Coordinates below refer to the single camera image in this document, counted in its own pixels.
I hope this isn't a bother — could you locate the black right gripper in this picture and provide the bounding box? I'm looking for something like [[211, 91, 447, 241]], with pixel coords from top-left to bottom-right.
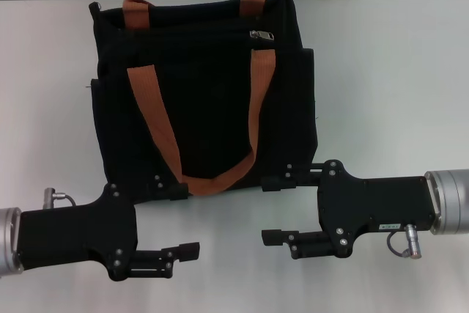
[[261, 159, 437, 259]]

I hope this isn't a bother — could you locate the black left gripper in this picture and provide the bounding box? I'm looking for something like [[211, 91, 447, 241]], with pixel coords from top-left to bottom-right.
[[16, 173, 201, 283]]

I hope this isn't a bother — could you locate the black bag with orange handles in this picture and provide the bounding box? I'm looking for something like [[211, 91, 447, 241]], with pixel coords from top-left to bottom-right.
[[87, 0, 318, 204]]

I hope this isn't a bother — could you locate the silver zipper pull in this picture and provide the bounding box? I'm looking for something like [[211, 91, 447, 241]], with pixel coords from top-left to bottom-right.
[[249, 29, 276, 41]]

